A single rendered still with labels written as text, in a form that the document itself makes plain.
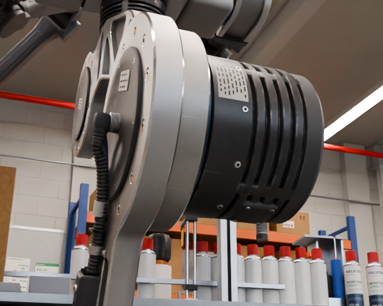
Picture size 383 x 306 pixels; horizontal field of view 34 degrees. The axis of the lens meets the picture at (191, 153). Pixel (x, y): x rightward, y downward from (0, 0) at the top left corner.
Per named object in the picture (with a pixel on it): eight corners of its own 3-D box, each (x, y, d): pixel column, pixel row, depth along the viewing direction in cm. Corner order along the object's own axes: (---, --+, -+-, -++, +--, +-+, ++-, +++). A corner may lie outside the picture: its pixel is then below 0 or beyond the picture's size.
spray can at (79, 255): (85, 308, 179) (90, 237, 187) (86, 305, 174) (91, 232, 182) (66, 308, 178) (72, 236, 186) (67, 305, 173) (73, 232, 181)
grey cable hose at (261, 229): (265, 241, 187) (263, 175, 195) (270, 238, 183) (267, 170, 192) (254, 241, 186) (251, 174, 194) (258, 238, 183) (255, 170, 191)
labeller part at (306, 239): (329, 247, 216) (329, 244, 217) (344, 238, 206) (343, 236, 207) (292, 244, 214) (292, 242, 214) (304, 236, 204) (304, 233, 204)
